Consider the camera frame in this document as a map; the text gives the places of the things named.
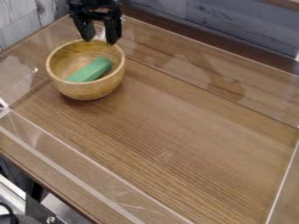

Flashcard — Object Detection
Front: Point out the black cable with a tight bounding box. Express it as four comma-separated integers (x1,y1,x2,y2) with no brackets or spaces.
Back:
0,201,20,224

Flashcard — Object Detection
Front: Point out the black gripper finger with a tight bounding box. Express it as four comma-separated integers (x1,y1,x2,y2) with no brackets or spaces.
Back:
105,14,122,45
71,14,97,42

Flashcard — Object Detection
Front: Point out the green rectangular block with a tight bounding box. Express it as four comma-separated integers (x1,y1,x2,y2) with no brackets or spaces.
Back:
66,57,113,82

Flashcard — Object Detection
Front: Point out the black metal bracket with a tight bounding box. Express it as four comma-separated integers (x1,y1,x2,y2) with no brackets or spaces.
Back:
24,195,67,224

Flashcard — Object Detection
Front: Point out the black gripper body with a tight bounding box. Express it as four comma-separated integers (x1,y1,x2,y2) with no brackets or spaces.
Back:
67,0,123,17

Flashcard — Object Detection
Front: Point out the brown wooden bowl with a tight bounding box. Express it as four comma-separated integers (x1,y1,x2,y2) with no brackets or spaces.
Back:
46,39,126,101

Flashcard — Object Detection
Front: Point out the clear acrylic tray wall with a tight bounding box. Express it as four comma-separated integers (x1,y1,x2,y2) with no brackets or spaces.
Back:
0,18,299,224

